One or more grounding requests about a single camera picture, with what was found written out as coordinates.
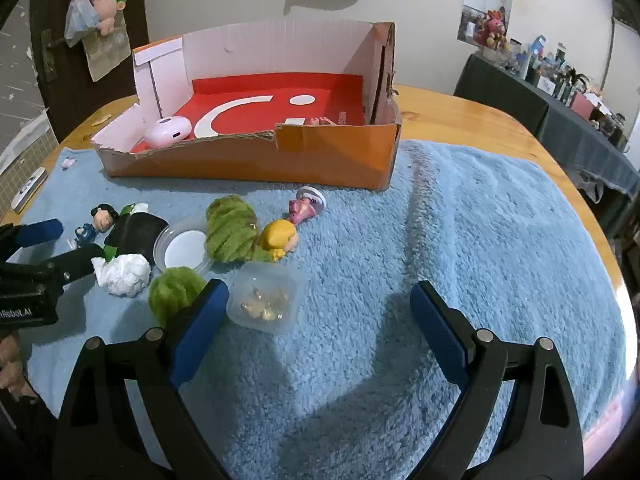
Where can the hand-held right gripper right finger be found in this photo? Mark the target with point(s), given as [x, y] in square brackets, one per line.
[437, 330]

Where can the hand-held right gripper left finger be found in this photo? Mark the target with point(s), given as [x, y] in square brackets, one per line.
[200, 330]

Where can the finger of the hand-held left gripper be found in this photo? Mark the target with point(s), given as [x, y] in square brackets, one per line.
[75, 262]
[42, 232]

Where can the green fuzzy ball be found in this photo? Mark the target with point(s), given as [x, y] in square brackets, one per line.
[230, 230]
[172, 292]

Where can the white tissue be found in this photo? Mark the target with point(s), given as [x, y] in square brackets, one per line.
[122, 275]

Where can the black-haired figurine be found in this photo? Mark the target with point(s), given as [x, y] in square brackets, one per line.
[100, 220]

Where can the black suit doll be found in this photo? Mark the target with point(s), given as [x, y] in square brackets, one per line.
[135, 232]

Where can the small clear plastic container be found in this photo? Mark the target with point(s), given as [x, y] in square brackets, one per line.
[262, 297]

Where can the pink figurine with white base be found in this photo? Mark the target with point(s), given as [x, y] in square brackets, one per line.
[305, 206]

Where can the orange and white cardboard box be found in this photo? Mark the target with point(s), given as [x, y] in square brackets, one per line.
[260, 160]

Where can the person's left hand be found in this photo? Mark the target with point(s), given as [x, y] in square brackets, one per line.
[10, 367]

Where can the white remote control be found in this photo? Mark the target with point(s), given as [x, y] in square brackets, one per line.
[29, 190]

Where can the tiny pink toy piece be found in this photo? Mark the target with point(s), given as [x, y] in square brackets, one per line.
[68, 163]

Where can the fluffy blue towel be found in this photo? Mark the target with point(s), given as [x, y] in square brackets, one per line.
[400, 260]

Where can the clear round lid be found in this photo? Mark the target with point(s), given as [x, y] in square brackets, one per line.
[182, 247]

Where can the small paper scrap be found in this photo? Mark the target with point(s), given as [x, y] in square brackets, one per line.
[101, 120]

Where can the pink earbuds case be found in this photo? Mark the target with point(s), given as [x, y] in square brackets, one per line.
[167, 132]

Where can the hanging plush toys bag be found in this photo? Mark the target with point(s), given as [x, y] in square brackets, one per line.
[107, 55]

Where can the pale blue plastic bag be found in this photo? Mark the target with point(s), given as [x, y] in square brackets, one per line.
[80, 20]

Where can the pink plush toy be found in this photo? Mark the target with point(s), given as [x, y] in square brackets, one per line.
[107, 12]

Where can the side table with dark cloth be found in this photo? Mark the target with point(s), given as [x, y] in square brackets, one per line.
[565, 130]

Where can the small pink lying figurine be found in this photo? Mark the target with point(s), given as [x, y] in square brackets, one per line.
[324, 121]

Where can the pink box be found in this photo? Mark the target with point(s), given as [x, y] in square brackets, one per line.
[582, 104]

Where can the row of bottles and boxes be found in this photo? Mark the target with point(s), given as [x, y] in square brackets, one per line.
[555, 70]

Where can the pink plush on side table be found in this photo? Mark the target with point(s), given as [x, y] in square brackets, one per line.
[492, 27]

